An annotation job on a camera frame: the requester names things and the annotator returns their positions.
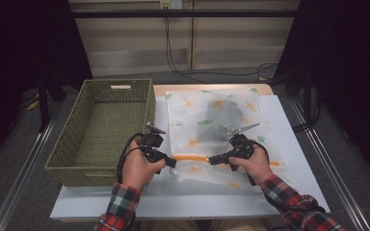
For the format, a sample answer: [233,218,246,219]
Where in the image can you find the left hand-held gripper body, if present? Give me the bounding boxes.
[140,124,169,176]

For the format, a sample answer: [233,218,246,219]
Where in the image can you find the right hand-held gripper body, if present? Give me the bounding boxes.
[225,123,261,187]

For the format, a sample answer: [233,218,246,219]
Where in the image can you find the black garment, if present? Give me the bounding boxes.
[196,99,245,143]

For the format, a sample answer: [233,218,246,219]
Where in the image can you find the green woven basket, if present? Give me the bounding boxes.
[44,78,157,188]

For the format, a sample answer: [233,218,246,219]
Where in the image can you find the person's right hand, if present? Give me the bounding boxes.
[237,145,275,188]

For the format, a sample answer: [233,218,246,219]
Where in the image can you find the person's khaki trousers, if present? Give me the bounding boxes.
[139,218,269,231]

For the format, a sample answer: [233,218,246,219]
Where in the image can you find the black metal stand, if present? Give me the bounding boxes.
[293,64,322,133]
[37,75,66,133]

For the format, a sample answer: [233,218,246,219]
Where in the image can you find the yellow floor tape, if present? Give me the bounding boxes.
[25,92,41,112]

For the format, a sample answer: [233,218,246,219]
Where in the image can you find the black horizontal bar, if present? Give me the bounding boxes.
[71,9,300,18]

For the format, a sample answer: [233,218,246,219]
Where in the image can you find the black curtain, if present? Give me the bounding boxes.
[274,0,370,184]
[0,0,93,167]

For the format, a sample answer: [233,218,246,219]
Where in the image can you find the right hand-held gripper black cable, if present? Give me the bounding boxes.
[251,140,327,220]

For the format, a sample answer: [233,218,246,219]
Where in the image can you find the black floor cable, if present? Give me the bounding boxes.
[172,62,278,79]

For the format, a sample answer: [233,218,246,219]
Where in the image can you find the metal floor rail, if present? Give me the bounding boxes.
[290,97,370,231]
[0,102,62,231]

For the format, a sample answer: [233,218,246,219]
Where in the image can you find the black hanging cable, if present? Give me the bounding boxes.
[164,16,206,85]

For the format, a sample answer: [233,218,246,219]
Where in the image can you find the white wall outlet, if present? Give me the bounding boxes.
[159,0,183,10]

